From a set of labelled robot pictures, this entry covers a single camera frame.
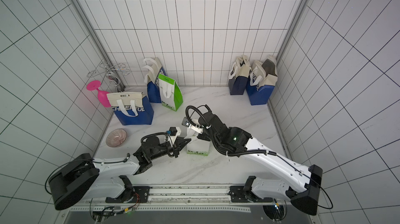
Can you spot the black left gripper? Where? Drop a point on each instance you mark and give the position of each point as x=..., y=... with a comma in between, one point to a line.
x=178, y=148

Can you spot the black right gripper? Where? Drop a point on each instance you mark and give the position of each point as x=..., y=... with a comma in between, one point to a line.
x=202, y=125

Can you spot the large blue beige cheerful bag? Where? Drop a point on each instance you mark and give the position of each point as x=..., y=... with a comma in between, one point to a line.
x=131, y=108

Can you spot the navy beige small bag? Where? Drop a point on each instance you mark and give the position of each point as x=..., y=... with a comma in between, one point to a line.
x=239, y=75

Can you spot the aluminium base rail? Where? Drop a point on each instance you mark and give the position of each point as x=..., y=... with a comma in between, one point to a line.
x=215, y=194

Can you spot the green white bag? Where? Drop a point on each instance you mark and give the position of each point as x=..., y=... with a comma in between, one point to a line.
x=196, y=146
x=170, y=93

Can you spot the metal wire rack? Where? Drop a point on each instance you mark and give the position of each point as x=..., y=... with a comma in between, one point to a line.
x=112, y=72

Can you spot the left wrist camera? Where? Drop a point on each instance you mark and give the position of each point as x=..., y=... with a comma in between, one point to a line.
x=174, y=132

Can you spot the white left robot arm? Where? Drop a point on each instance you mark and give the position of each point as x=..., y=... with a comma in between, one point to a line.
x=86, y=177

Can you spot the pink plastic goblet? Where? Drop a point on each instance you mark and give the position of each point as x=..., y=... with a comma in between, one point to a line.
x=101, y=95

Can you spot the blue beige takeout bag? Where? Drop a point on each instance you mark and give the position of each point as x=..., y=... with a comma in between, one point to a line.
x=262, y=81

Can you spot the blue beige bag at back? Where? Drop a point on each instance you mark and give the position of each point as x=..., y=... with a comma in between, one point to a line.
x=154, y=67

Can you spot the glass dish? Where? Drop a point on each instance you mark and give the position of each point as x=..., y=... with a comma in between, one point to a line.
x=116, y=138

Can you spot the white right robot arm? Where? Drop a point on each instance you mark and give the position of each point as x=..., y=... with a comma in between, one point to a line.
x=296, y=183

